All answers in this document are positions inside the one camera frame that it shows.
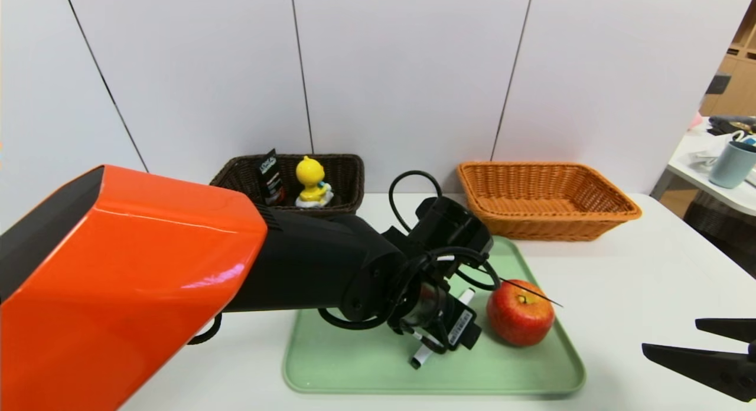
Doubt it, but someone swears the orange wicker basket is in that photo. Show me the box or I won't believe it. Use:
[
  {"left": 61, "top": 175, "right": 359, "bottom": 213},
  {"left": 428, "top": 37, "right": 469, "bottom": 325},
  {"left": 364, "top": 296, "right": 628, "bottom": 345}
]
[{"left": 457, "top": 161, "right": 643, "bottom": 242}]

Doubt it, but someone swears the dark wicker bin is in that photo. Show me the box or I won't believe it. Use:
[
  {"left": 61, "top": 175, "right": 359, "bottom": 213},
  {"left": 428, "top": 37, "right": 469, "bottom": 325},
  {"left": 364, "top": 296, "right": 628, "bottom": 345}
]
[{"left": 684, "top": 193, "right": 756, "bottom": 280}]

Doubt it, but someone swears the grey blue plastic cup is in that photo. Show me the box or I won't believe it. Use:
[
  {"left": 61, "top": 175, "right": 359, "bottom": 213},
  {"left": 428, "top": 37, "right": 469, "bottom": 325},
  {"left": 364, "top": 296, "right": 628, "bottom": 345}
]
[{"left": 709, "top": 141, "right": 756, "bottom": 189}]

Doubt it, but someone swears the light green plastic tray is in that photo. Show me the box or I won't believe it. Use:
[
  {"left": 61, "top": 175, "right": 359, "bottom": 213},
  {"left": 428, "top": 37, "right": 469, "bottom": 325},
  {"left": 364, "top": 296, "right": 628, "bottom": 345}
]
[{"left": 282, "top": 235, "right": 586, "bottom": 395}]

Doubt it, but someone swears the light wooden shelf unit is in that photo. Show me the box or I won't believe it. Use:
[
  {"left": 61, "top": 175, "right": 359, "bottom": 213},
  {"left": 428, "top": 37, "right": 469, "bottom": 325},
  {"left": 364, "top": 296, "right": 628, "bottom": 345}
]
[{"left": 697, "top": 0, "right": 756, "bottom": 119}]

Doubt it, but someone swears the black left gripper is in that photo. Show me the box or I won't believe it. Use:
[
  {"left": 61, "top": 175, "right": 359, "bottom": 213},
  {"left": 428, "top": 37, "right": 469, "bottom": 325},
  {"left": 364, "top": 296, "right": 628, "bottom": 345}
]
[{"left": 403, "top": 282, "right": 483, "bottom": 352}]

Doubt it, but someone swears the yellow duck toy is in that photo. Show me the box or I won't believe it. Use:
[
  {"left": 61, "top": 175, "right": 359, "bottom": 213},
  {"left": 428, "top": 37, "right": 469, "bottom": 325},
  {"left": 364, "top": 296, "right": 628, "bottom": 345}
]
[{"left": 295, "top": 156, "right": 335, "bottom": 209}]

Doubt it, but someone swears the white marker pen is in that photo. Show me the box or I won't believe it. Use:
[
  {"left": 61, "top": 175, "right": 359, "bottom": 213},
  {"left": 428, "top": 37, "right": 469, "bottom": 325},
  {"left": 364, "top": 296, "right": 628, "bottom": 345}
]
[{"left": 410, "top": 288, "right": 477, "bottom": 370}]

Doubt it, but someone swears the black cosmetic tube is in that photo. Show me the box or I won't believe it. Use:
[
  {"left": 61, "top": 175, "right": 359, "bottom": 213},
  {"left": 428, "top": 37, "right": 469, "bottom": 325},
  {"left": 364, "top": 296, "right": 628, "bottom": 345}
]
[{"left": 258, "top": 149, "right": 289, "bottom": 207}]

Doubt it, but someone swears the black pouch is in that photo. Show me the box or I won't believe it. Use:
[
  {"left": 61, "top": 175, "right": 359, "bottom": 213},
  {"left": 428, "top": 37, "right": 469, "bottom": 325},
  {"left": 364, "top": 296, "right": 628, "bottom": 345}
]
[{"left": 709, "top": 115, "right": 756, "bottom": 137}]

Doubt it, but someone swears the white side table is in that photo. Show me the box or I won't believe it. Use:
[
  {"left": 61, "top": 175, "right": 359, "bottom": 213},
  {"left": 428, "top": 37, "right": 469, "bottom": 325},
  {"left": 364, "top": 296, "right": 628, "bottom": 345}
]
[{"left": 650, "top": 125, "right": 756, "bottom": 218}]

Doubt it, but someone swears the dark brown wicker basket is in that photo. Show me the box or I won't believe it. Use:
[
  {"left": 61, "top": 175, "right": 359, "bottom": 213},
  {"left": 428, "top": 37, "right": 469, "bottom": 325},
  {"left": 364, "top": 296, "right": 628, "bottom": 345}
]
[{"left": 210, "top": 154, "right": 366, "bottom": 218}]

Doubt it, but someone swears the red apple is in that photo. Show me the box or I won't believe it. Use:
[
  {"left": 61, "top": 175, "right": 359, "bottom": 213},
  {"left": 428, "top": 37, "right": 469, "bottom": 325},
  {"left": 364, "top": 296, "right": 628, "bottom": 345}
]
[{"left": 486, "top": 279, "right": 556, "bottom": 347}]

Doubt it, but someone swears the black left camera cable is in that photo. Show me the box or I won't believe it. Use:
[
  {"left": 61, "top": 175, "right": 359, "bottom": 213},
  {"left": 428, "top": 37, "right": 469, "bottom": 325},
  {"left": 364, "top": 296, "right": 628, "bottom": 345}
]
[{"left": 388, "top": 170, "right": 445, "bottom": 234}]

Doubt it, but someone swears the white paper stack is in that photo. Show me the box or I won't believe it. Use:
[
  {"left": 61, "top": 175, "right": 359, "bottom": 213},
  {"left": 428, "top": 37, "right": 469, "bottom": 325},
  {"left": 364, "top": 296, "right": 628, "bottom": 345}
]
[{"left": 685, "top": 148, "right": 719, "bottom": 168}]

